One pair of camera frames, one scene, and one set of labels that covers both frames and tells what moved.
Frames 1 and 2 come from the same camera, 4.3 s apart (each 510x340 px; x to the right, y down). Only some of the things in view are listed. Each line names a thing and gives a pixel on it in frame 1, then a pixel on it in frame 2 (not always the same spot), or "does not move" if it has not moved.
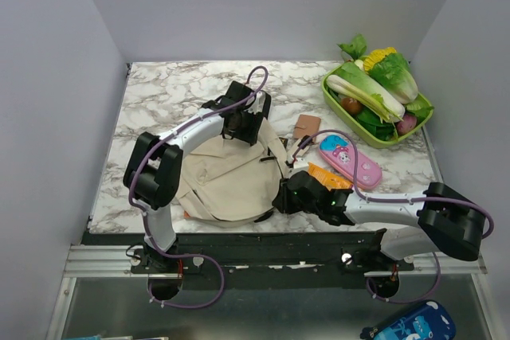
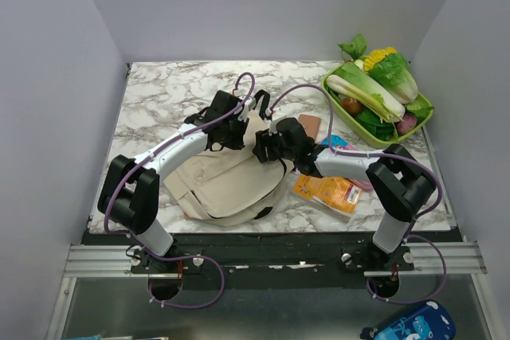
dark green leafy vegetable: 371,122 does not move
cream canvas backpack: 225,183 does not move
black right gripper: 281,201 → 264,138
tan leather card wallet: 306,125 does not move
